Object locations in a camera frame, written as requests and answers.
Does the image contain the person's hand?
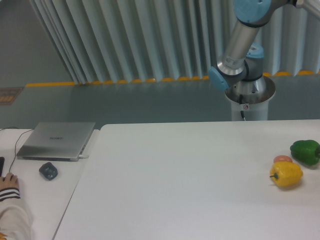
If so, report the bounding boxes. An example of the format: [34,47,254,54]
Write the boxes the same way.
[0,172,20,196]

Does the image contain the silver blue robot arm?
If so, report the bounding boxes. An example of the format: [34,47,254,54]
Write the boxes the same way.
[208,0,320,91]

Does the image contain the cream sleeved forearm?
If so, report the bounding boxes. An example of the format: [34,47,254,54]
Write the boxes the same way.
[0,187,31,240]

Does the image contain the black phone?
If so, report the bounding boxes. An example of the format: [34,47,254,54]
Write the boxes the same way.
[0,156,5,176]

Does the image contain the dark grey earbuds case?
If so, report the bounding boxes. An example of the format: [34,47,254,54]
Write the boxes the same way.
[39,162,59,181]

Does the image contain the silver closed laptop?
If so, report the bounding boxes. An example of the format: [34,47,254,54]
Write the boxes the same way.
[16,122,96,162]

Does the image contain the white usb plug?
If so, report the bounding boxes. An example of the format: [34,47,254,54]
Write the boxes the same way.
[78,155,89,159]

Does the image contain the white corrugated partition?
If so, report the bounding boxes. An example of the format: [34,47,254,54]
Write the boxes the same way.
[31,0,320,84]

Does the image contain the small orange red pepper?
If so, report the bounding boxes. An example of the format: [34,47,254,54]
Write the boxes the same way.
[273,155,293,163]

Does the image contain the yellow bell pepper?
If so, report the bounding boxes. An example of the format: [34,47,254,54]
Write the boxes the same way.
[269,161,304,187]

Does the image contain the green bell pepper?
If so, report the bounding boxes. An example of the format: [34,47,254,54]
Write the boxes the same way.
[289,139,320,166]

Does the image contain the black laptop cable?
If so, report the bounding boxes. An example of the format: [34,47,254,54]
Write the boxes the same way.
[0,126,35,175]

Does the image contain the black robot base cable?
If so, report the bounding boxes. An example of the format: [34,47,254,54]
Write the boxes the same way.
[238,93,247,122]

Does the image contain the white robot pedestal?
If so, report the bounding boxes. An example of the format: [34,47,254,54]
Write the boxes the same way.
[225,76,276,121]

